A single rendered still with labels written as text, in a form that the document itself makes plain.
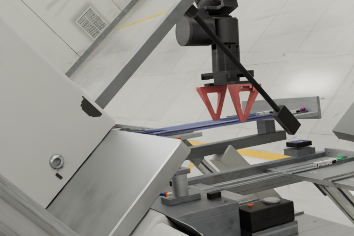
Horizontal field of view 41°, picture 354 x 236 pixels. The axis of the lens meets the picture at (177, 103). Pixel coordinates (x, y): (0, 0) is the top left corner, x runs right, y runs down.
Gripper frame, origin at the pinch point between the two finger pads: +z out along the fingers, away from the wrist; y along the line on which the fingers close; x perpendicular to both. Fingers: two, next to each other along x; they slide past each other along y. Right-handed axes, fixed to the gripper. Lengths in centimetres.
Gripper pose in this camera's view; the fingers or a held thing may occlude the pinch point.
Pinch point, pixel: (228, 117)
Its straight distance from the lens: 96.6
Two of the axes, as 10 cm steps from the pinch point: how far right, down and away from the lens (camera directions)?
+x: 8.8, -0.6, 4.7
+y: 4.7, 0.0, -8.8
